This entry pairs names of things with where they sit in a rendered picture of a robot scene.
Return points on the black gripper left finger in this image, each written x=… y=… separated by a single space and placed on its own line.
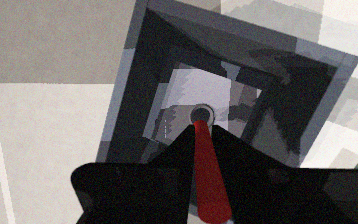
x=163 y=183

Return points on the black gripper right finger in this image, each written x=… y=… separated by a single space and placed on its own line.
x=262 y=190

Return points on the red peg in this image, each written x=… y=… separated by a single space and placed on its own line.
x=212 y=200

